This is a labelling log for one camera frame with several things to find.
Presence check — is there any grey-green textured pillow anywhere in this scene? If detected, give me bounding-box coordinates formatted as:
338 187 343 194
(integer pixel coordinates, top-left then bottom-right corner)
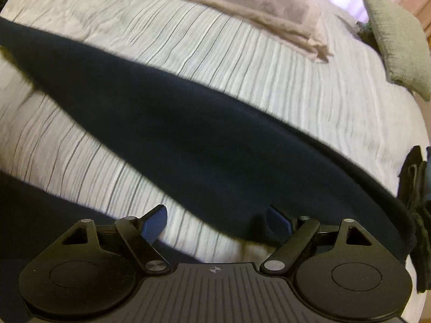
362 0 430 101

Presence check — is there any folded dark clothes stack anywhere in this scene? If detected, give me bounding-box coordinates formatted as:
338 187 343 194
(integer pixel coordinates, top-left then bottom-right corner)
397 146 430 292

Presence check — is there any white striped bedspread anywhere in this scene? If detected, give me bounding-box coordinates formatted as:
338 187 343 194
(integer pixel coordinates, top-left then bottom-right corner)
0 0 425 310

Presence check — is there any dark navy garment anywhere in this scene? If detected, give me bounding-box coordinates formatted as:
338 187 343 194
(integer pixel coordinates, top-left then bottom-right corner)
1 20 418 261

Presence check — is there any pink folded blanket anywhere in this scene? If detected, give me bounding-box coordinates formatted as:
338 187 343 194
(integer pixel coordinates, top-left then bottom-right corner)
66 0 335 63

